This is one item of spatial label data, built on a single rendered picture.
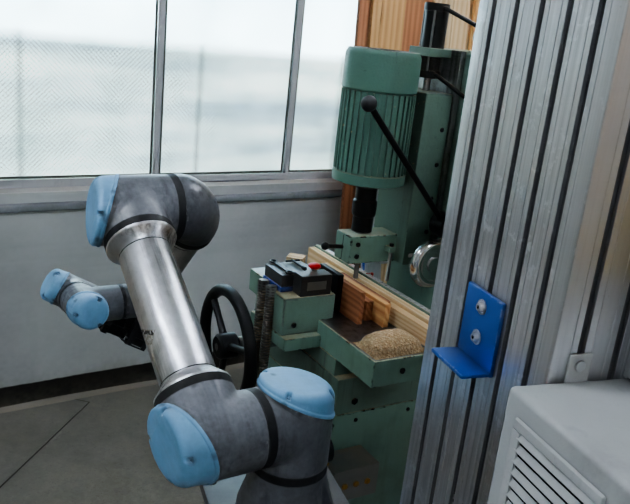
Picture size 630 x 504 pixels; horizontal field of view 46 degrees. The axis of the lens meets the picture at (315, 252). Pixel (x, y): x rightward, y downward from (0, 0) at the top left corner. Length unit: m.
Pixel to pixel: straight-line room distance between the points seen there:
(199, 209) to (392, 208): 0.72
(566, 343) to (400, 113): 1.03
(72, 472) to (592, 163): 2.31
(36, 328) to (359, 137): 1.74
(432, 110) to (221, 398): 0.98
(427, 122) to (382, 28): 1.55
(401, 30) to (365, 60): 1.68
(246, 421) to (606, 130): 0.60
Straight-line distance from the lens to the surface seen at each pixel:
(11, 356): 3.08
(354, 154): 1.72
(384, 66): 1.69
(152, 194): 1.24
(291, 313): 1.67
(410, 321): 1.69
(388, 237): 1.84
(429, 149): 1.81
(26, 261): 2.95
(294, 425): 1.07
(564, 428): 0.71
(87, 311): 1.57
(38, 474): 2.79
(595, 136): 0.73
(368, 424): 1.79
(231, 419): 1.04
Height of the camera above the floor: 1.55
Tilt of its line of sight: 17 degrees down
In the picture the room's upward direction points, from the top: 6 degrees clockwise
